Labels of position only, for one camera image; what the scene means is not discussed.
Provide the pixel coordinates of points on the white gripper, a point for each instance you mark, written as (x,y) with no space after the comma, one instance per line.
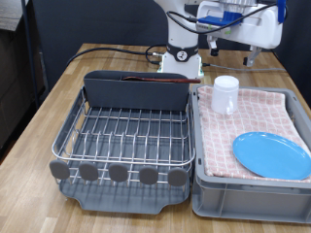
(259,29)

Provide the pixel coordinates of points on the blue plate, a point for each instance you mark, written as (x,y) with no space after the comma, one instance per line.
(272,155)

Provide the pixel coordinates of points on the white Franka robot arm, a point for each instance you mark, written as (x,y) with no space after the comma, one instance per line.
(181,42)

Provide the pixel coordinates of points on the grey dish drying rack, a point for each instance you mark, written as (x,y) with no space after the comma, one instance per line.
(129,202)

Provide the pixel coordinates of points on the white mug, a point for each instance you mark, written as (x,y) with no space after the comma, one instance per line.
(223,93)

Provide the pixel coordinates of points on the pink checkered cloth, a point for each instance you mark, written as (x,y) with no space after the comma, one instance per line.
(220,139)

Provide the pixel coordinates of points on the dark grey cutlery holder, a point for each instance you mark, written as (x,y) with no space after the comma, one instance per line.
(129,95)

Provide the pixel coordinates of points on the grey plastic crate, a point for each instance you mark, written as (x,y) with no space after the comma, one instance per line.
(252,204)

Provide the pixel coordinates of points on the dark metal pole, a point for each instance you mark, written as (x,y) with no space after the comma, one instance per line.
(29,48)

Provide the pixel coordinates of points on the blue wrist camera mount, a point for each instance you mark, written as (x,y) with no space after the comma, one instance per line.
(223,18)

